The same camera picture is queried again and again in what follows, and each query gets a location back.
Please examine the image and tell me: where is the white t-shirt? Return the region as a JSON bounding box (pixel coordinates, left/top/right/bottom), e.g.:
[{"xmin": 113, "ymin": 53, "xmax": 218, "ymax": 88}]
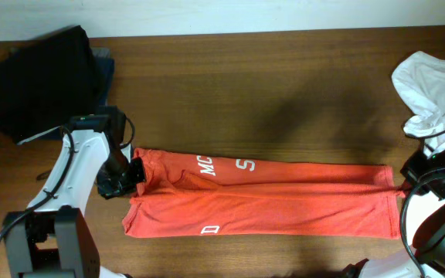
[{"xmin": 392, "ymin": 51, "xmax": 445, "ymax": 157}]

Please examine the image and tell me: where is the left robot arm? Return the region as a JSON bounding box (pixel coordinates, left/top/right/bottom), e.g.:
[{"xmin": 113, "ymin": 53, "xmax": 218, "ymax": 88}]
[{"xmin": 0, "ymin": 106, "xmax": 145, "ymax": 278}]

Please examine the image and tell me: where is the black folded garment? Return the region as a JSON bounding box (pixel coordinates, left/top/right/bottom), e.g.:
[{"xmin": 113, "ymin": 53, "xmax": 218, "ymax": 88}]
[{"xmin": 0, "ymin": 25, "xmax": 104, "ymax": 144}]

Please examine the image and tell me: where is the navy blue folded garment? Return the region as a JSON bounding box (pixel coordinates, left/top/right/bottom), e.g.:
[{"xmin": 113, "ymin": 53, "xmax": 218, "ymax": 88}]
[{"xmin": 40, "ymin": 57, "xmax": 116, "ymax": 142}]

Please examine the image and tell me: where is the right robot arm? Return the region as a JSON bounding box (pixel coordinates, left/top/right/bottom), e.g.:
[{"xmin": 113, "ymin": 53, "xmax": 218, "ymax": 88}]
[{"xmin": 340, "ymin": 147, "xmax": 445, "ymax": 278}]

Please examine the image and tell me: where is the orange red printed t-shirt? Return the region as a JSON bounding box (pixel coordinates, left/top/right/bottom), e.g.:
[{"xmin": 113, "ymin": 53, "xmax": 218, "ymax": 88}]
[{"xmin": 122, "ymin": 148, "xmax": 400, "ymax": 239}]

